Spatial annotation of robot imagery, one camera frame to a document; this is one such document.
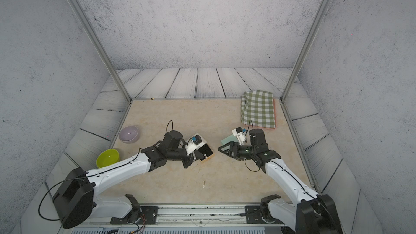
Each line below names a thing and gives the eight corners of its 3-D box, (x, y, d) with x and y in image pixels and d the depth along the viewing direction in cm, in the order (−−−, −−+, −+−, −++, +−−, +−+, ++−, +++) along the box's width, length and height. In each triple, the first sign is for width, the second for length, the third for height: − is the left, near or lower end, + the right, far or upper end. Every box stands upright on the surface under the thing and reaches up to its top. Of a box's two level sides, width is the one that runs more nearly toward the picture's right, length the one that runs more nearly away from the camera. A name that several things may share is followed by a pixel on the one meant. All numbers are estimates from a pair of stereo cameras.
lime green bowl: (101, 169, 89) (96, 166, 86) (101, 156, 94) (97, 152, 91) (122, 162, 92) (118, 158, 88) (121, 149, 97) (117, 145, 93)
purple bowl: (120, 146, 99) (115, 140, 94) (126, 131, 106) (122, 125, 101) (138, 146, 99) (134, 140, 94) (143, 131, 106) (140, 125, 101)
